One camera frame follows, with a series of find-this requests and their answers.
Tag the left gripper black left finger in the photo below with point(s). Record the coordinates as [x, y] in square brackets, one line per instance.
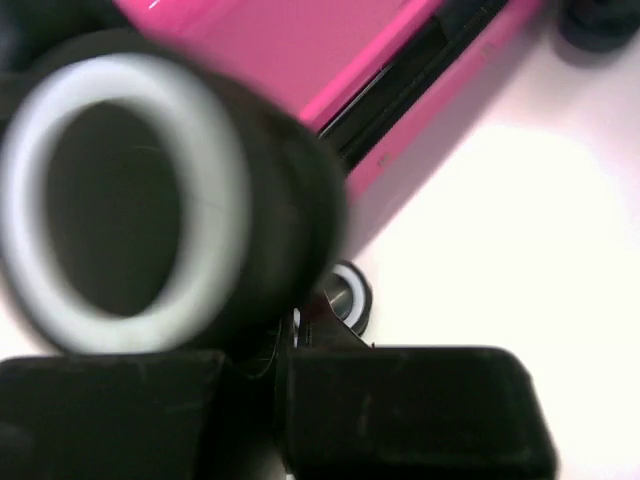
[106, 417]

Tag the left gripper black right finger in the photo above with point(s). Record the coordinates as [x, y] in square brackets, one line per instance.
[414, 413]

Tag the pink suitcase with dark lining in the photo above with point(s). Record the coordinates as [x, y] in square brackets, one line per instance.
[174, 174]

